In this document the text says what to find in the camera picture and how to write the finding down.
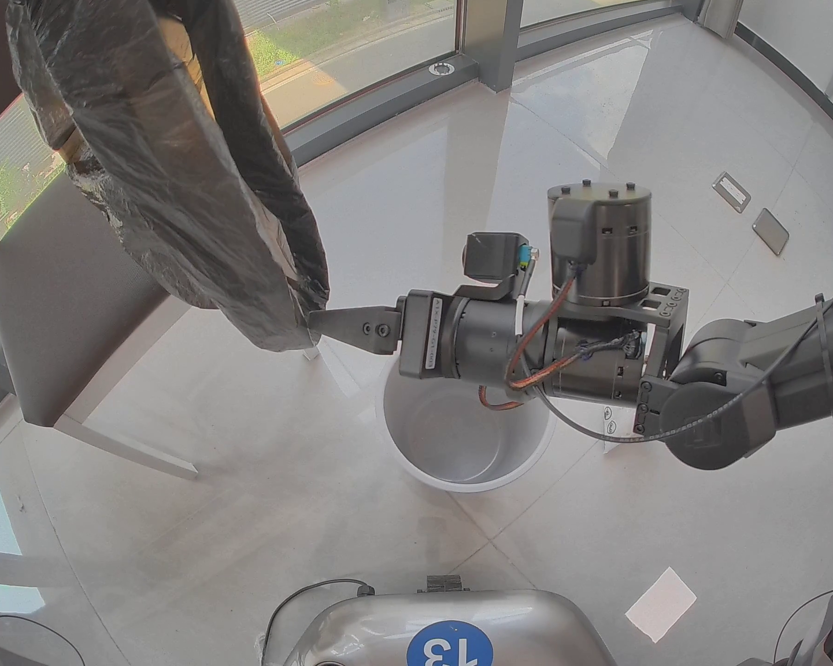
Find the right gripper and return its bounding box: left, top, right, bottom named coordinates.
left=310, top=290, right=556, bottom=385

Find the black plastic bag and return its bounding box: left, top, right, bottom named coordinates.
left=3, top=0, right=331, bottom=353

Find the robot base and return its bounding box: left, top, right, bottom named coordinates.
left=258, top=574, right=615, bottom=666

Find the white trash bin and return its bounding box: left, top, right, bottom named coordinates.
left=382, top=354, right=555, bottom=494

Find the white printed wrapper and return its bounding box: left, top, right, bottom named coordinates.
left=600, top=403, right=643, bottom=453

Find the brown chair with white legs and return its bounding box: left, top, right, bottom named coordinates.
left=0, top=0, right=202, bottom=480

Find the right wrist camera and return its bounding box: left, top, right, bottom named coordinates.
left=460, top=232, right=539, bottom=301

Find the black cable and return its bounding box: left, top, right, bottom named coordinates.
left=264, top=579, right=377, bottom=657

